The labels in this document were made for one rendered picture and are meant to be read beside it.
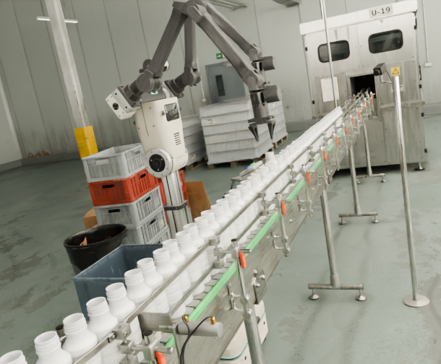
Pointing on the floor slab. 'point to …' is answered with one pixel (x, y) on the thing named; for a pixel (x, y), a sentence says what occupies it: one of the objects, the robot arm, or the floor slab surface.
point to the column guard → (86, 141)
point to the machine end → (407, 45)
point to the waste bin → (94, 245)
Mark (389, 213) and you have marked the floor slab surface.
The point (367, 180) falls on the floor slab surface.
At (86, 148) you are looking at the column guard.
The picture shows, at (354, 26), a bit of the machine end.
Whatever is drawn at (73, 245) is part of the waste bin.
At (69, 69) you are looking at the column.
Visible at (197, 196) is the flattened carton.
